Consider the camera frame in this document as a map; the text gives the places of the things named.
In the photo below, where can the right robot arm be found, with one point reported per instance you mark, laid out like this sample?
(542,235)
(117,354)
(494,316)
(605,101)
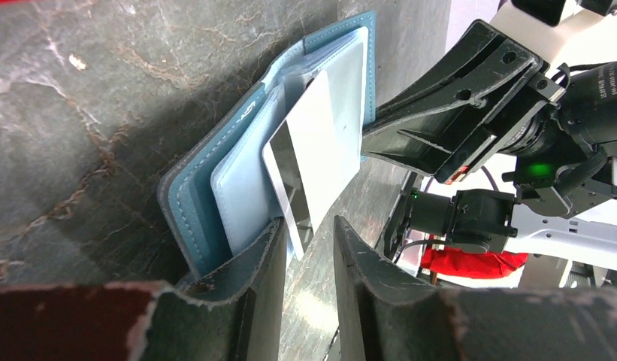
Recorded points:
(551,191)

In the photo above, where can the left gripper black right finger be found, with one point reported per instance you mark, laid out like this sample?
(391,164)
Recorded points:
(387,314)

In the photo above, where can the person in red jacket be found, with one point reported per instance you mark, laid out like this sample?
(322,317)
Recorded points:
(454,262)

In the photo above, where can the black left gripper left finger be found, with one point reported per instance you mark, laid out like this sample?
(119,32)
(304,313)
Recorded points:
(233,313)

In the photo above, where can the silver credit card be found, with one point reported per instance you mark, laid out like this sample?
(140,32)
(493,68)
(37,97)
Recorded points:
(314,154)

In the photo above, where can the blue card holder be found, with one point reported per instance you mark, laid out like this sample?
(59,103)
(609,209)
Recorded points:
(184,193)

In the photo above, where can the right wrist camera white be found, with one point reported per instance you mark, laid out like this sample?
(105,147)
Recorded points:
(575,32)

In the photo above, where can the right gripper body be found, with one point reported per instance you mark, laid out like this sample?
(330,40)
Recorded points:
(511,113)

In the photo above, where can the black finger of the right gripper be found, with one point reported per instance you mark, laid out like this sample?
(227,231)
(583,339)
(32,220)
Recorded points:
(417,129)

